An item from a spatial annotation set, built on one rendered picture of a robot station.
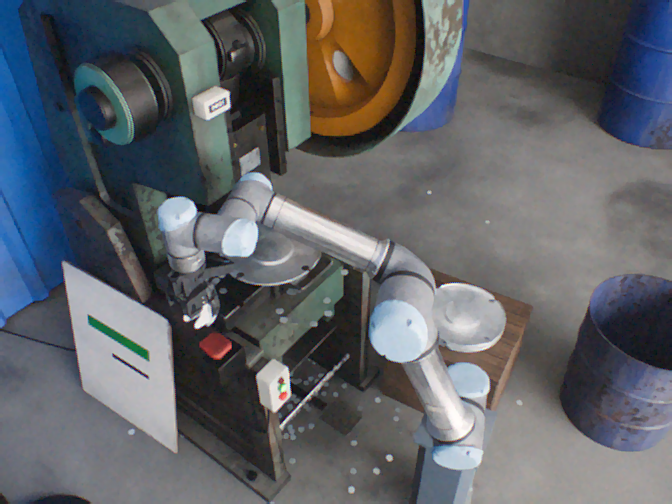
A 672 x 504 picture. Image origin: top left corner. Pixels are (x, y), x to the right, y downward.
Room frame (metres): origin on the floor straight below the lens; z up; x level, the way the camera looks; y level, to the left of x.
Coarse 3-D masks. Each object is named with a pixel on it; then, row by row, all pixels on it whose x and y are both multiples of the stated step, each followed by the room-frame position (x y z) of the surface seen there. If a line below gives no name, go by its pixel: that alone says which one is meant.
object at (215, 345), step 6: (210, 336) 0.98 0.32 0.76; (216, 336) 0.98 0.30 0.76; (222, 336) 0.98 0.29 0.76; (204, 342) 0.96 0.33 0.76; (210, 342) 0.96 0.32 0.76; (216, 342) 0.96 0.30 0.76; (222, 342) 0.96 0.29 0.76; (228, 342) 0.96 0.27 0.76; (204, 348) 0.94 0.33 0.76; (210, 348) 0.94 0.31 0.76; (216, 348) 0.94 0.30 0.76; (222, 348) 0.94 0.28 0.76; (228, 348) 0.95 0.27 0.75; (210, 354) 0.93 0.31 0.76; (216, 354) 0.92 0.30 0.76; (222, 354) 0.93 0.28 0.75
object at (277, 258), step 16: (256, 224) 1.40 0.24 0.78; (272, 240) 1.32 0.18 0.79; (288, 240) 1.32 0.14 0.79; (224, 256) 1.26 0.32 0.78; (240, 256) 1.26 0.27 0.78; (256, 256) 1.25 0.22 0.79; (272, 256) 1.25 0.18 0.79; (288, 256) 1.25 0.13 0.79; (304, 256) 1.25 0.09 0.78; (256, 272) 1.19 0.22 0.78; (272, 272) 1.19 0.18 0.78; (288, 272) 1.19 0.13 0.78; (304, 272) 1.18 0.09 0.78
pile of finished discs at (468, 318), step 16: (448, 288) 1.51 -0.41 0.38; (464, 288) 1.51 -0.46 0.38; (480, 288) 1.51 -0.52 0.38; (448, 304) 1.43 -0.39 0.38; (464, 304) 1.43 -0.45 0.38; (480, 304) 1.43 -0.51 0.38; (496, 304) 1.43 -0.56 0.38; (448, 320) 1.36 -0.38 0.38; (464, 320) 1.35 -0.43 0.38; (480, 320) 1.36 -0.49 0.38; (496, 320) 1.36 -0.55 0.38; (448, 336) 1.29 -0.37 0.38; (464, 336) 1.29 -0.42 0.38; (480, 336) 1.29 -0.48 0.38; (496, 336) 1.29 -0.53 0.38
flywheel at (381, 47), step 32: (320, 0) 1.59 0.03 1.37; (352, 0) 1.56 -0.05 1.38; (384, 0) 1.50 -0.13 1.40; (416, 0) 1.42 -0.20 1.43; (320, 32) 1.59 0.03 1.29; (352, 32) 1.56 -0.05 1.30; (384, 32) 1.50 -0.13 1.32; (416, 32) 1.40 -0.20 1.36; (320, 64) 1.63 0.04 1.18; (384, 64) 1.50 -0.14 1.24; (416, 64) 1.42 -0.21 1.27; (320, 96) 1.63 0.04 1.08; (352, 96) 1.56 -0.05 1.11; (384, 96) 1.45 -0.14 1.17; (320, 128) 1.59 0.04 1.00; (352, 128) 1.52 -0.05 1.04
